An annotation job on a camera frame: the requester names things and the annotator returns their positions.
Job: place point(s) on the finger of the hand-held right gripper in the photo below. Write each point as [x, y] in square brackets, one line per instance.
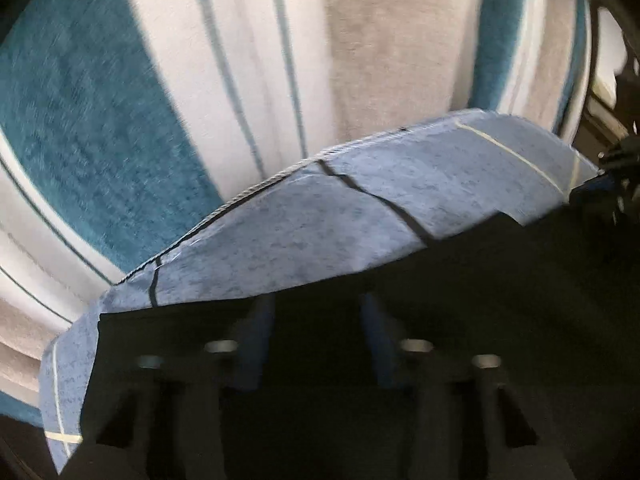
[612, 172]

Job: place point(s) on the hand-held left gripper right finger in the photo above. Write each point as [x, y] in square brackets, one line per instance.
[382, 347]

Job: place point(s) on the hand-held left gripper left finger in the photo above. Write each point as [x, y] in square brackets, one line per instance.
[251, 345]

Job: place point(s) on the black pants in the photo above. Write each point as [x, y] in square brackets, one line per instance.
[475, 280]

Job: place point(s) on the blue checked blanket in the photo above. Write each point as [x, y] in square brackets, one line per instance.
[280, 240]

